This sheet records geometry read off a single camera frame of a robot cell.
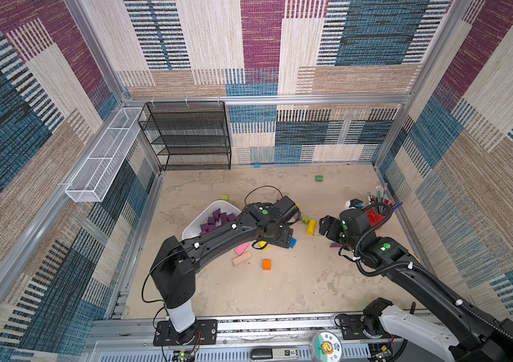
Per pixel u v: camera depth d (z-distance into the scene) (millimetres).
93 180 713
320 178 1143
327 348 638
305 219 974
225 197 1072
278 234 676
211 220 986
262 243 674
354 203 700
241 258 893
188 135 1083
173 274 431
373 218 915
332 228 700
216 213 1010
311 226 961
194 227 910
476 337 395
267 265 870
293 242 934
